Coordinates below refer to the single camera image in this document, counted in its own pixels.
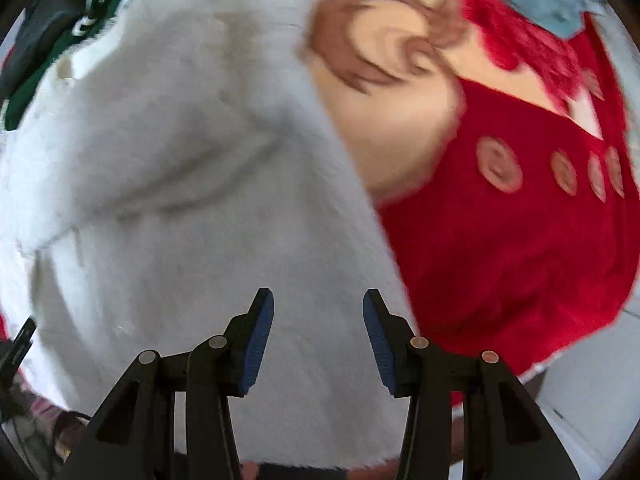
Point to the red floral blanket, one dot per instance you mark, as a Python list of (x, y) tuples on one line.
[(500, 260)]

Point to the person's left forearm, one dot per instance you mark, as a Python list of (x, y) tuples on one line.
[(65, 430)]

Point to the white fluffy garment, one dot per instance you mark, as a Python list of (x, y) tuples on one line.
[(175, 185)]

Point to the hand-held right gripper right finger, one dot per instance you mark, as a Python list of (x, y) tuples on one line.
[(377, 345)]

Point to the green garment with white stripes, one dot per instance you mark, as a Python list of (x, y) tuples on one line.
[(30, 85)]

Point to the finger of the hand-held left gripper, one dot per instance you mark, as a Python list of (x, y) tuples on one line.
[(21, 337)]

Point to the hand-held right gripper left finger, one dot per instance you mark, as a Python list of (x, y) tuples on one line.
[(257, 345)]

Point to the black garment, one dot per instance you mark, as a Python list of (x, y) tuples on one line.
[(50, 15)]

